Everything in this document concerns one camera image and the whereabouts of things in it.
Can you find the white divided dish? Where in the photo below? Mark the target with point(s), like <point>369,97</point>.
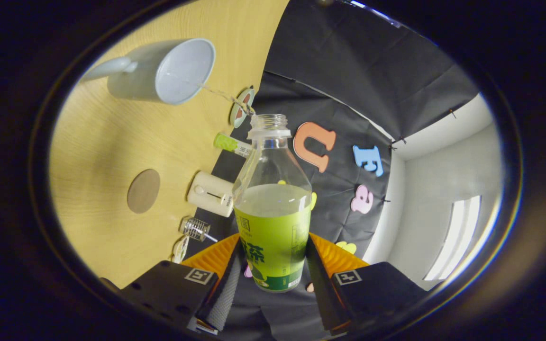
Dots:
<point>181,249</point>

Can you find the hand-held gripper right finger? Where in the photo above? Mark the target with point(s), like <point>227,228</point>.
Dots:
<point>318,284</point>

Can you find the wooden table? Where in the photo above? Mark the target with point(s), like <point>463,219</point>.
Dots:
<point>112,142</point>

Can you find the striped straw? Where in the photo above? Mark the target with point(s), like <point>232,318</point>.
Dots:
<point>211,237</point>

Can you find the round brown coaster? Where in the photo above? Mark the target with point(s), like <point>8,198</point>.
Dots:
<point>143,191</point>

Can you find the pale green plate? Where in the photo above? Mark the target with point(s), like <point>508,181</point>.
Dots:
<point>233,121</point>

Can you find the pale blue cup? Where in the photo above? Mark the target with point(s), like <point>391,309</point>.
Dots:
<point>140,71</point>

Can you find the brown meat piece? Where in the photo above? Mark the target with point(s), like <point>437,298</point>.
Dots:
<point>246,99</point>
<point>240,112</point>

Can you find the white toaster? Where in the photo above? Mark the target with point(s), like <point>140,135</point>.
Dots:
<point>209,192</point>

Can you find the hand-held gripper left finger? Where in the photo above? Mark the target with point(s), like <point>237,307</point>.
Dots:
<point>223,298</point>

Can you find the ceiling light panel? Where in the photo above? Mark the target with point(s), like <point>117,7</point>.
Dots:
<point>455,237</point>

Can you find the small white green bottle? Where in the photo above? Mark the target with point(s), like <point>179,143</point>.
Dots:
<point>230,143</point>

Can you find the green label juice bottle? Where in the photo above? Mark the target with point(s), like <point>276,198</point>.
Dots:
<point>273,237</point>

